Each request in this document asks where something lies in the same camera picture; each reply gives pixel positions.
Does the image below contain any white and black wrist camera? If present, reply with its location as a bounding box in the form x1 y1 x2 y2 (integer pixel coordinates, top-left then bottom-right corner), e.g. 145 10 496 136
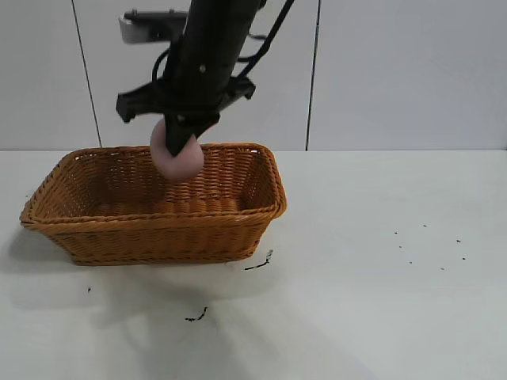
118 10 189 44

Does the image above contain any long black cable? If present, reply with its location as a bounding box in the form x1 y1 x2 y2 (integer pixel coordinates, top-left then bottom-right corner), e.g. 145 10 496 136
233 0 296 78

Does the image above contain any pink peach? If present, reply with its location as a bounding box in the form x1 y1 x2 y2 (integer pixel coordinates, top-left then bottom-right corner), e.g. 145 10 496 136
150 118 205 182

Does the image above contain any short looped black cable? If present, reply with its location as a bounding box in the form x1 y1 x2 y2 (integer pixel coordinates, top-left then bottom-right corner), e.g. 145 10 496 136
151 47 173 83

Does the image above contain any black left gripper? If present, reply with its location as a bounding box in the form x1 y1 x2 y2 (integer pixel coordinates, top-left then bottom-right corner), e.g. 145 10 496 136
115 74 256 158

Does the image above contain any brown woven wicker basket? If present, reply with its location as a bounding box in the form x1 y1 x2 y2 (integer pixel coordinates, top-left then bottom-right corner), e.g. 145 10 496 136
19 142 289 267

